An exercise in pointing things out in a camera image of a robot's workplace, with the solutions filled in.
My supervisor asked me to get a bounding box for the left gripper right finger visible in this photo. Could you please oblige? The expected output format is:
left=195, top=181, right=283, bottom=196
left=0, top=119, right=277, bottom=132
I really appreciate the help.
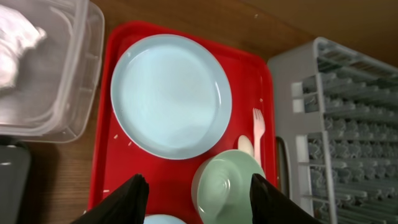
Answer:
left=249, top=174, right=320, bottom=224

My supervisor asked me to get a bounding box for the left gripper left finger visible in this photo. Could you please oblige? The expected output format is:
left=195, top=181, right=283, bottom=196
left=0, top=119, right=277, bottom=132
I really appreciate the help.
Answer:
left=72, top=174, right=149, bottom=224

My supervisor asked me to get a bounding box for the light blue bowl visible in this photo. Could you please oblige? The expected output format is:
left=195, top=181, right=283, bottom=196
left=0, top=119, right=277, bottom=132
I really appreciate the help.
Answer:
left=144, top=214, right=186, bottom=224

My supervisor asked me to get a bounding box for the green bowl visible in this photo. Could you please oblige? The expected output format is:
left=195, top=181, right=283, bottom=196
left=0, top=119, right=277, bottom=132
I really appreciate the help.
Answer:
left=191, top=149, right=265, bottom=224

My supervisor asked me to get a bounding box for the grey dishwasher rack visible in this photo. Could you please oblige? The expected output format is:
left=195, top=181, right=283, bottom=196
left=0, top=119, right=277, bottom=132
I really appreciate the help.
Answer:
left=267, top=37, right=397, bottom=223

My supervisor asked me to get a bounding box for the black food waste tray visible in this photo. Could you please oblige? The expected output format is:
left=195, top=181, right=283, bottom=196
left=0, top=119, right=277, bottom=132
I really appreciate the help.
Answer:
left=1, top=146, right=31, bottom=224

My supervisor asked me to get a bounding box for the clear plastic waste bin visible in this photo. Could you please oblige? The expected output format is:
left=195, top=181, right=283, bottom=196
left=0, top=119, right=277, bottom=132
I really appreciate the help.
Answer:
left=1, top=0, right=105, bottom=143

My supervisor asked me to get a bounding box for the red serving tray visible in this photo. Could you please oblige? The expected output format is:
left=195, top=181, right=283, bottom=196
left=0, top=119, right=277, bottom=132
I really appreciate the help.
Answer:
left=88, top=21, right=277, bottom=223

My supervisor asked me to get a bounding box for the white plastic spoon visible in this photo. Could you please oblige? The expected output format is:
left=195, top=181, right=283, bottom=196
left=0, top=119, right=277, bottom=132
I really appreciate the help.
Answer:
left=238, top=135, right=254, bottom=157

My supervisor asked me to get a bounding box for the pink plastic fork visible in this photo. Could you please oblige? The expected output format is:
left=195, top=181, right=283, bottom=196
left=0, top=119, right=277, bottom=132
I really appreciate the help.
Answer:
left=252, top=108, right=266, bottom=165

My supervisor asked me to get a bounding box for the light blue plate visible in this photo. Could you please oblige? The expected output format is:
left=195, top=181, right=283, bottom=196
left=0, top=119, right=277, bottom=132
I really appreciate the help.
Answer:
left=110, top=34, right=232, bottom=160

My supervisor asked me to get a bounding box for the crumpled white napkin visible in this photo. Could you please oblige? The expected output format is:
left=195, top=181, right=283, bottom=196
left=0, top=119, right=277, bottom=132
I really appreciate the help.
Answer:
left=1, top=5, right=47, bottom=90

